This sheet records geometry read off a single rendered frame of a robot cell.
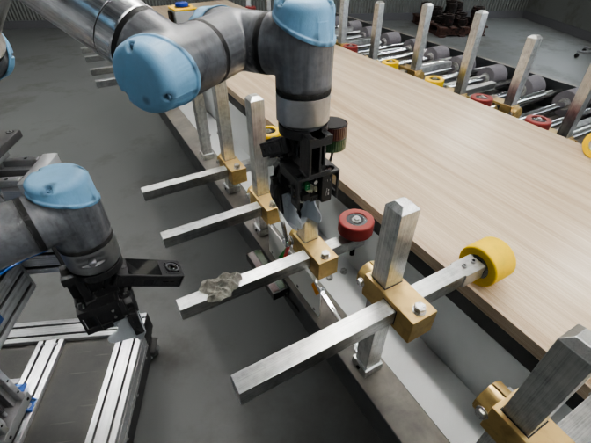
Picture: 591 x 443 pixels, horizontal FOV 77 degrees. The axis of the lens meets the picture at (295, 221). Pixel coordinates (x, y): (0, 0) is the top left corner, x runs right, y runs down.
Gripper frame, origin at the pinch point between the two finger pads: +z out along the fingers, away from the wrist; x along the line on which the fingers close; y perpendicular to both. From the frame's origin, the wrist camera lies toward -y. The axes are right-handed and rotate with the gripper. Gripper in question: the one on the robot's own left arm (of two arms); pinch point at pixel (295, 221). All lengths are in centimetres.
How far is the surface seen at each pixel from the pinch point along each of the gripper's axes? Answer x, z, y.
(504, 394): 8.7, 3.4, 38.5
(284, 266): -0.7, 14.6, -3.4
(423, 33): 115, -2, -89
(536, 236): 49, 10, 18
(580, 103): 115, 5, -14
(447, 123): 75, 10, -32
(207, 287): -17.0, 13.7, -4.9
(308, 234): 7.0, 11.3, -6.9
